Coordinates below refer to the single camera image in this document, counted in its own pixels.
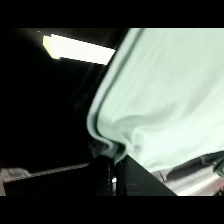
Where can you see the pale green garment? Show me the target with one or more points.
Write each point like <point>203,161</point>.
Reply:
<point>163,96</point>

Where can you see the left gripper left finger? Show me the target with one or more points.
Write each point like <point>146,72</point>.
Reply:
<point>76,181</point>

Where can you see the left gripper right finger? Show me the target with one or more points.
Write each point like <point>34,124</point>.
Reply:
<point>136,181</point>

